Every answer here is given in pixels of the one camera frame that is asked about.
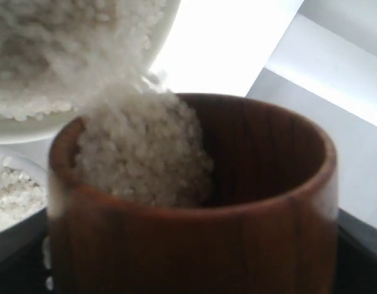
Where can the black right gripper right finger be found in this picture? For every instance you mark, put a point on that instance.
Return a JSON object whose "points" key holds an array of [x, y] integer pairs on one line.
{"points": [[356, 270]]}

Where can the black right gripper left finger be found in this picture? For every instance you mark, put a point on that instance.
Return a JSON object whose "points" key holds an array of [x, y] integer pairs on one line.
{"points": [[27, 274]]}

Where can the brown wooden cup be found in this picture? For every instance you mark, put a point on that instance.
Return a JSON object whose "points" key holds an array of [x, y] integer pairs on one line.
{"points": [[270, 227]]}

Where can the rice in steel tray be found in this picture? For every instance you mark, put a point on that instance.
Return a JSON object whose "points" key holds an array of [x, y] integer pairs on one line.
{"points": [[21, 196]]}

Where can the small white ceramic bowl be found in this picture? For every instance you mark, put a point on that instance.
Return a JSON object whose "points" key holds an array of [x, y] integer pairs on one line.
{"points": [[15, 132]]}

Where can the rice inside wooden cup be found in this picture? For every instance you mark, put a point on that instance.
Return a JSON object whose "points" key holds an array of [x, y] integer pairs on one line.
{"points": [[142, 143]]}

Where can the white uncooked rice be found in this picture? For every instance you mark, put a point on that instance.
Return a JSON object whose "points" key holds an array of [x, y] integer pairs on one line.
{"points": [[52, 51]]}

